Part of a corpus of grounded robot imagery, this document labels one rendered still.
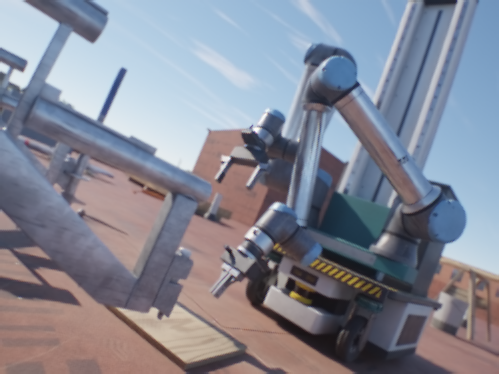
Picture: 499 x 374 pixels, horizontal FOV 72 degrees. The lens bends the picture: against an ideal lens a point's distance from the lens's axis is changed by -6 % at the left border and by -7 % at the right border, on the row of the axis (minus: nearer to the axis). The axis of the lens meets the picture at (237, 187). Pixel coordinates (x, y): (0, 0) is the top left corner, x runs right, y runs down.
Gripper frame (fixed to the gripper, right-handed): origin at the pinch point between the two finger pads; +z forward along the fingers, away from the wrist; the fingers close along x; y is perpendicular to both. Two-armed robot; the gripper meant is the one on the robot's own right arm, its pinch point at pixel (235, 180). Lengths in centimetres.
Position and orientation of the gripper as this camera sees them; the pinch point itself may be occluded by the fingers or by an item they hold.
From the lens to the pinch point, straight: 128.8
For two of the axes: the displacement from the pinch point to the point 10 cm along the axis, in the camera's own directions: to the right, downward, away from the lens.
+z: -4.7, 7.7, -4.3
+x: -8.1, -1.8, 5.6
